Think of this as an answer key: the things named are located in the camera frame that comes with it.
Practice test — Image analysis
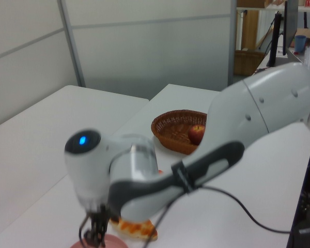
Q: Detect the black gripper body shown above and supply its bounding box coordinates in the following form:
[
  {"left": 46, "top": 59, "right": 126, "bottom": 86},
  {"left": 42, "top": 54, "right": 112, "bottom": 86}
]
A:
[{"left": 88, "top": 205, "right": 112, "bottom": 230}]

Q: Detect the braided leaf-shaped toy bread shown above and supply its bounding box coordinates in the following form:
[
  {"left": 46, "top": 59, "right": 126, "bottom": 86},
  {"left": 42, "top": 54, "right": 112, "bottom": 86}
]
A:
[{"left": 110, "top": 218, "right": 159, "bottom": 241}]

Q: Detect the red toy apple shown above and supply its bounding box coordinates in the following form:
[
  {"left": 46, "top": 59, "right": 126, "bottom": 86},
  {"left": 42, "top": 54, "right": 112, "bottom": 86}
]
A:
[{"left": 188, "top": 125, "right": 206, "bottom": 146}]

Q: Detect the pink plate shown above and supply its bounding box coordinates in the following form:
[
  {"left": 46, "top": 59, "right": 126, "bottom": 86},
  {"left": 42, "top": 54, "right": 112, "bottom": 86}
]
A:
[{"left": 69, "top": 234, "right": 127, "bottom": 248}]

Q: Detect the brown woven basket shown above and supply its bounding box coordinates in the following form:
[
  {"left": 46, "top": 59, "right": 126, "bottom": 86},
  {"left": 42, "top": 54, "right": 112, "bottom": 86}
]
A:
[{"left": 151, "top": 110, "right": 209, "bottom": 156}]

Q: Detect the flat brown box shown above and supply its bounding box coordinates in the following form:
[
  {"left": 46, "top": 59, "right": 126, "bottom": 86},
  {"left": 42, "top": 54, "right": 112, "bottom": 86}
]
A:
[{"left": 237, "top": 0, "right": 267, "bottom": 8}]

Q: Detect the blue cup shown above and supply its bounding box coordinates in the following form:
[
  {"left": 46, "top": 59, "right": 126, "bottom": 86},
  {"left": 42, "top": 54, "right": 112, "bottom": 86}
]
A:
[{"left": 294, "top": 35, "right": 307, "bottom": 53}]

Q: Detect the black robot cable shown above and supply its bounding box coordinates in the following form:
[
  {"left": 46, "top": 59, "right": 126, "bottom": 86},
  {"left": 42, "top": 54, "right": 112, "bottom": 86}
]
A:
[{"left": 79, "top": 185, "right": 292, "bottom": 245}]

